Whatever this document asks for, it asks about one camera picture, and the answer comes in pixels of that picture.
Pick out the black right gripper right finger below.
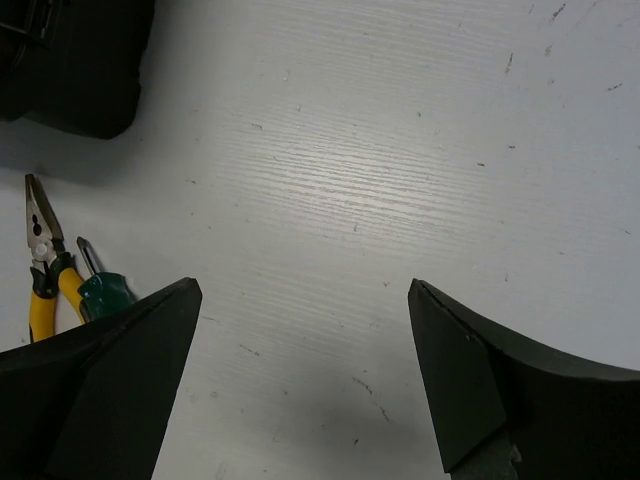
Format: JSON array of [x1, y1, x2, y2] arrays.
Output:
[[408, 280, 639, 479]]

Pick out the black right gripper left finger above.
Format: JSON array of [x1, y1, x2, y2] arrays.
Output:
[[1, 278, 202, 479]]

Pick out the yellow handled long nose pliers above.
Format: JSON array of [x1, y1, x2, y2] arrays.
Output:
[[25, 174, 86, 343]]

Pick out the green handled screwdriver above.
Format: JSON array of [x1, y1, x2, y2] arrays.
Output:
[[76, 236, 137, 322]]

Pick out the black plastic toolbox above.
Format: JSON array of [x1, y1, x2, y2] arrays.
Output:
[[1, 0, 155, 140]]

